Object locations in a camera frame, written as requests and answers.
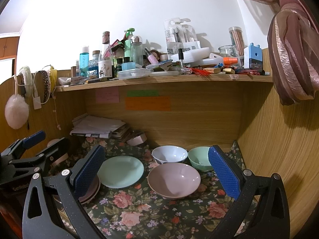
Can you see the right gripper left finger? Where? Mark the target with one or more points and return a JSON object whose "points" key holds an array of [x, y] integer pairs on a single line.
{"points": [[85, 170]]}

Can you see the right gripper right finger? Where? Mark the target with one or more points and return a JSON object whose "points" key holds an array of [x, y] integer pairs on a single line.
{"points": [[227, 171]]}

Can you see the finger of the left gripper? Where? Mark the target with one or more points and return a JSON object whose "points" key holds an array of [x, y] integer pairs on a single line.
{"points": [[33, 140], [52, 153]]}

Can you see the mauve brown-rimmed plate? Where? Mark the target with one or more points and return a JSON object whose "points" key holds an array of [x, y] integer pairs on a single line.
{"points": [[91, 192]]}

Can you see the mint green plate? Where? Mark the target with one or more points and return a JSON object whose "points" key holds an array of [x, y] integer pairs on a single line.
{"points": [[120, 172]]}

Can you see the mint green bowl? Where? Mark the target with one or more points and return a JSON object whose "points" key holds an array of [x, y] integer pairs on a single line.
{"points": [[198, 158]]}

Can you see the pink bowl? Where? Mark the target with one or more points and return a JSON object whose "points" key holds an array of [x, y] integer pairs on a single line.
{"points": [[174, 180]]}

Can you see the white panda bowl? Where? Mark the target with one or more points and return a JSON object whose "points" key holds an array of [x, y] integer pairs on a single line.
{"points": [[168, 153]]}

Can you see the white fluffy pompom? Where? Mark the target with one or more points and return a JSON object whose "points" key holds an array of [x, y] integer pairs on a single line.
{"points": [[16, 111]]}

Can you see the white charger plug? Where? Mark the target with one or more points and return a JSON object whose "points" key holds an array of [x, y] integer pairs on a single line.
{"points": [[36, 103]]}

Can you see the stack of papers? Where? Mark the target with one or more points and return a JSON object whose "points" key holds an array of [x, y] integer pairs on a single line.
{"points": [[98, 127]]}

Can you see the patterned headband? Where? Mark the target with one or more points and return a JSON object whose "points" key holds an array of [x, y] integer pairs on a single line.
{"points": [[47, 87]]}

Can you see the floral dark green cloth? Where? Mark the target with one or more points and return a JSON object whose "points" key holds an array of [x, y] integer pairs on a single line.
{"points": [[138, 212]]}

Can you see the white small box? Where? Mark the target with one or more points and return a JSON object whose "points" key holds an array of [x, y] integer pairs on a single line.
{"points": [[137, 139]]}

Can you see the pink sticky note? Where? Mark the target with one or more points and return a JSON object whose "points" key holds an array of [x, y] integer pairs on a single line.
{"points": [[108, 95]]}

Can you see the green sticky note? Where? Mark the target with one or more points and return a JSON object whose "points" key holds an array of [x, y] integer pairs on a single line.
{"points": [[143, 93]]}

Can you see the wooden shelf board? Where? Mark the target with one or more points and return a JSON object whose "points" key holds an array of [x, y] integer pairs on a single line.
{"points": [[168, 79]]}

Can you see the orange sticky note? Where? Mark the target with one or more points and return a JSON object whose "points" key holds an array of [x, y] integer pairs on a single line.
{"points": [[160, 103]]}

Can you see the blue liquid bottle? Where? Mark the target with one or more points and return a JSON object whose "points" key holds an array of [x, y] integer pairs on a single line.
{"points": [[84, 61]]}

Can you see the orange cap bottle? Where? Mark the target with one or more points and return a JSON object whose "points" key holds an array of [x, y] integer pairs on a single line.
{"points": [[227, 61]]}

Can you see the clear plastic container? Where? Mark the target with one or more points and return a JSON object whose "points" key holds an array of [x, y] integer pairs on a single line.
{"points": [[133, 73]]}

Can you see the blue pencil sharpener box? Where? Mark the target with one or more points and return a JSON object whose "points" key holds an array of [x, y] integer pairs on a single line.
{"points": [[253, 57]]}

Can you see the green pump bottle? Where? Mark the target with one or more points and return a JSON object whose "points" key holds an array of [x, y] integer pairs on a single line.
{"points": [[127, 41]]}

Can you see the glass jar with pencils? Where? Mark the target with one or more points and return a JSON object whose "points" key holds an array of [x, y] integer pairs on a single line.
{"points": [[236, 37]]}

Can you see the pink striped curtain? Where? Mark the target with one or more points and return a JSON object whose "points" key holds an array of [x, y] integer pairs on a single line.
{"points": [[293, 51]]}

